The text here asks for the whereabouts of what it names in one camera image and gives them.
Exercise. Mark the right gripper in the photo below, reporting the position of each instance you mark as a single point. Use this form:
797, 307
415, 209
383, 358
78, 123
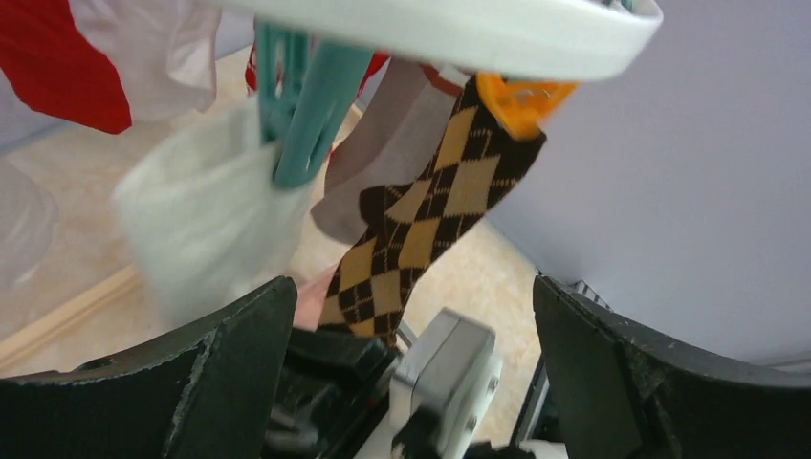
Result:
331, 394

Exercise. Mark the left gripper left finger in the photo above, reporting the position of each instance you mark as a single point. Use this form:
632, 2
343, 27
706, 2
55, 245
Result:
204, 390

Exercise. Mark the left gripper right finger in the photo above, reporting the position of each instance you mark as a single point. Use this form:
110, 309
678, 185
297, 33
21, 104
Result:
624, 390

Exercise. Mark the white sock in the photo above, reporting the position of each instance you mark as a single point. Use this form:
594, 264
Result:
204, 218

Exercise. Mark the white round sock hanger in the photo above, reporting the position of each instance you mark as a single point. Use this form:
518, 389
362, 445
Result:
564, 40

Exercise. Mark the pink plastic basket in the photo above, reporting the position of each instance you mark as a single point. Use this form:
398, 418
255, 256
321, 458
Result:
310, 300

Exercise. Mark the wooden drying rack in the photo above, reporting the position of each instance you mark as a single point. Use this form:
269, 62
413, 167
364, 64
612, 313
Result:
67, 316

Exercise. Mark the grey sock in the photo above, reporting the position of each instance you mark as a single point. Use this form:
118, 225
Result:
391, 144

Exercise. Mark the orange clothes peg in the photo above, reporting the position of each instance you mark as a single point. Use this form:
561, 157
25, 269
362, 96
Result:
520, 107

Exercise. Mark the teal clothes peg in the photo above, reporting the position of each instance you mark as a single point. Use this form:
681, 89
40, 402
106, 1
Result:
304, 90

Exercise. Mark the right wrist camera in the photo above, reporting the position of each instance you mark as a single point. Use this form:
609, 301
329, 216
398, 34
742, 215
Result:
440, 391

